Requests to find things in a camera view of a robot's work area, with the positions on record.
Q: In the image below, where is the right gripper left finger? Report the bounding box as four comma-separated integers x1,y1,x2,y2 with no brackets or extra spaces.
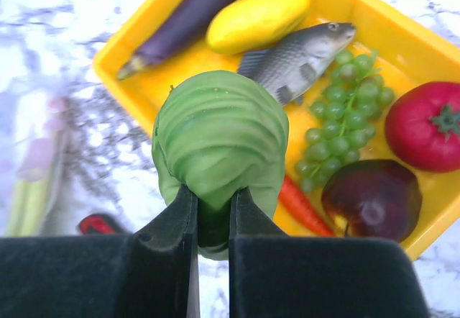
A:
1,187,200,317

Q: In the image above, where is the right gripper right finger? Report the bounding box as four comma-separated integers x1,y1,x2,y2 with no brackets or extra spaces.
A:
229,189,429,317

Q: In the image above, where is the clear zip top bag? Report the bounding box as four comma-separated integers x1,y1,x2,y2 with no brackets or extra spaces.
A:
1,91,68,237

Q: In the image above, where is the green celery stalk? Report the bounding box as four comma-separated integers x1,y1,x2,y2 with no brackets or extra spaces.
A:
5,173,51,237

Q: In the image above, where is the green cabbage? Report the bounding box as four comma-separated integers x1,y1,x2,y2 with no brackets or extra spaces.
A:
152,70,289,260

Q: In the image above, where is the red black utility knife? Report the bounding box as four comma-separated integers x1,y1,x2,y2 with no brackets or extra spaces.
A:
78,213,126,235

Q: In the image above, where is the orange carrot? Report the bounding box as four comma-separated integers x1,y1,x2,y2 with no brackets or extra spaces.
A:
278,175,335,237

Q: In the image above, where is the dark red apple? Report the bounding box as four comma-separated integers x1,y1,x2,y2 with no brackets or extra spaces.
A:
321,160,423,242

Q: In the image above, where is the green grape bunch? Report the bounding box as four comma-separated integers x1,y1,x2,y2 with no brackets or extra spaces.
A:
295,50,395,193

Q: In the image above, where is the grey toy fish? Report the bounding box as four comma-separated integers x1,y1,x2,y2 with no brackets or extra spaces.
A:
237,22,357,106

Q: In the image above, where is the red tomato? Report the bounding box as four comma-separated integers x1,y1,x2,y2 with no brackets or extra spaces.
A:
385,81,459,173

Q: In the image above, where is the yellow squash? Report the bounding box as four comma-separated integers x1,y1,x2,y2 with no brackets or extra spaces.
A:
206,0,311,55

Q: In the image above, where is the yellow plastic tray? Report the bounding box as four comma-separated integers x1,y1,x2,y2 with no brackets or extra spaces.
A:
93,0,459,259

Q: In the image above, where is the purple eggplant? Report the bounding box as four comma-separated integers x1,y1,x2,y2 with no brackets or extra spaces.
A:
116,0,236,80

